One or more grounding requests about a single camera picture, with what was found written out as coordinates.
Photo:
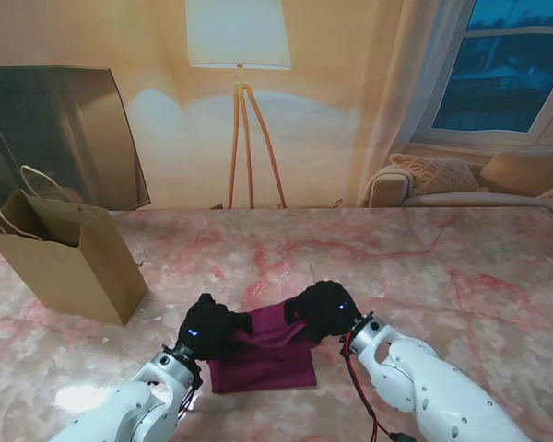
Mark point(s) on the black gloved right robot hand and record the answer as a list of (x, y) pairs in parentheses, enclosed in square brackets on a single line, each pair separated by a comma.
[(325, 308)]

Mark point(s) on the white framed window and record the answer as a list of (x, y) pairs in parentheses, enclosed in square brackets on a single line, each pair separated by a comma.
[(502, 78)]

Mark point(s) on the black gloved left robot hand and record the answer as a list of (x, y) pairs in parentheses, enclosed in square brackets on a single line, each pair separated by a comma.
[(209, 329)]

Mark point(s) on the beige sofa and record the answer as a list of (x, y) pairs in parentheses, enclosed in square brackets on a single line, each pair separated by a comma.
[(442, 198)]

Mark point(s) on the dark grey flat screen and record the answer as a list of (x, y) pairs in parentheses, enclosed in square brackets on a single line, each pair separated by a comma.
[(50, 119)]

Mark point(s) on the white tripod floor lamp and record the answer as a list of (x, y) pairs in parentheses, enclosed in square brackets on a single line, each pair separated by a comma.
[(237, 37)]

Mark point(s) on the kraft paper bag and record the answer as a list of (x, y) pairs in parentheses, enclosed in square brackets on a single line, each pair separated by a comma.
[(64, 271)]

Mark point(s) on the magenta shorts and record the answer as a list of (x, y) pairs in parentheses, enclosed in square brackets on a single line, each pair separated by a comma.
[(267, 364)]

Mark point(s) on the sheer white curtain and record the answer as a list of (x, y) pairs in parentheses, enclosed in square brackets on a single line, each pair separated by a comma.
[(410, 92)]

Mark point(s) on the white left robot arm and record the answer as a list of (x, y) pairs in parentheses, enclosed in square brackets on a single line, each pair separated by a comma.
[(129, 405)]

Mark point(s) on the plain tan cushion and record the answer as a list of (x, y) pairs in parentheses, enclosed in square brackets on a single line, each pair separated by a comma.
[(521, 172)]

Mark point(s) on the cream knitted cushion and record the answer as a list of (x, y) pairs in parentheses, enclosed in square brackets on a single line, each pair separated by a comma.
[(433, 172)]

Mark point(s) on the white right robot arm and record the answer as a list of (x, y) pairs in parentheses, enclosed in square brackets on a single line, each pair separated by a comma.
[(424, 382)]

